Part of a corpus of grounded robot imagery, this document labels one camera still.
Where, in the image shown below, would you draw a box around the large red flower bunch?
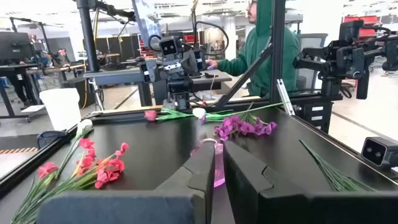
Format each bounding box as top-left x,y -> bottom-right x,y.
298,139 -> 377,192

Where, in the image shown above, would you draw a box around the pink artificial tulip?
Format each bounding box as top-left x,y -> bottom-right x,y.
144,107 -> 195,123

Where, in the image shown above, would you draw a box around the white bin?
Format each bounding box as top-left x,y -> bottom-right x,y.
39,88 -> 82,131

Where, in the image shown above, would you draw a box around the black monitor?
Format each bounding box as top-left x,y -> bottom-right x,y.
0,30 -> 35,62

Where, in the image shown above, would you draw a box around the black vertical frame post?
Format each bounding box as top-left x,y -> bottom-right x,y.
269,0 -> 286,103

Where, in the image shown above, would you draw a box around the white artificial tulip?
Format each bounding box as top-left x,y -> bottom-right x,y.
192,101 -> 286,123
55,119 -> 94,180

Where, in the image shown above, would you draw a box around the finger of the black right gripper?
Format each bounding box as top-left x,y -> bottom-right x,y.
164,92 -> 177,110
177,92 -> 191,110

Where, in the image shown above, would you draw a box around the black cable loop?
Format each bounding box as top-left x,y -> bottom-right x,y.
194,21 -> 230,57

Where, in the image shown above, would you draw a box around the black cable coil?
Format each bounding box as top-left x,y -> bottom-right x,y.
101,62 -> 128,71

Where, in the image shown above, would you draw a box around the grey desk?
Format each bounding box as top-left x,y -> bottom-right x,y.
83,68 -> 233,106

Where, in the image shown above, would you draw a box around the black diagonal frame brace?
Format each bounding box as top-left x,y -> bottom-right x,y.
214,43 -> 274,108

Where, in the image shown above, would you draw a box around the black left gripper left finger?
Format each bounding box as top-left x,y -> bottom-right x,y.
36,141 -> 216,224

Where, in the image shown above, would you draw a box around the black table-level camera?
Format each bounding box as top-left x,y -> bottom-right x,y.
360,136 -> 398,170

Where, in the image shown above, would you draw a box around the pink glass vase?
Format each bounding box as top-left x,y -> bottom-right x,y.
190,138 -> 226,189

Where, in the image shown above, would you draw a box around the red cabinet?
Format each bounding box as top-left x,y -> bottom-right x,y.
341,14 -> 388,38

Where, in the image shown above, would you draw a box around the purple artificial flower bunch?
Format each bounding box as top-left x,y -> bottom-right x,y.
213,102 -> 278,142

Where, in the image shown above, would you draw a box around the black desk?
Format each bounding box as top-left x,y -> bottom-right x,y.
0,63 -> 43,122

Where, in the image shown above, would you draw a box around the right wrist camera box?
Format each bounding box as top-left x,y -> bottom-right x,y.
159,36 -> 183,58

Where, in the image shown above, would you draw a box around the grey office chair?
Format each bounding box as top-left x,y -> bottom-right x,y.
295,33 -> 329,91

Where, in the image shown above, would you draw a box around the red artificial flower bunch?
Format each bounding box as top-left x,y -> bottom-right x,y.
18,138 -> 130,224

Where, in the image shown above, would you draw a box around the black round pole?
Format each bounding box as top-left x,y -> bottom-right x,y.
76,0 -> 100,72

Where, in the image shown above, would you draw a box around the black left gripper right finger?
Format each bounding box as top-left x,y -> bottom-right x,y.
223,140 -> 398,224

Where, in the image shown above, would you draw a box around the silver aluminium strip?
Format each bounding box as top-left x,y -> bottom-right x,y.
276,78 -> 295,116

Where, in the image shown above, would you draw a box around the brown wooden bar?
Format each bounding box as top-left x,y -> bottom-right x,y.
26,63 -> 86,75

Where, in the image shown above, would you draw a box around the person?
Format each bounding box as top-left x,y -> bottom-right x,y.
205,0 -> 301,98

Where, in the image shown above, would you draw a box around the small red flower sprig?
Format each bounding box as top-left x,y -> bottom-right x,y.
11,161 -> 60,224

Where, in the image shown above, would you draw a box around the black drawer unit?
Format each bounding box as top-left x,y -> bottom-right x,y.
292,99 -> 335,133

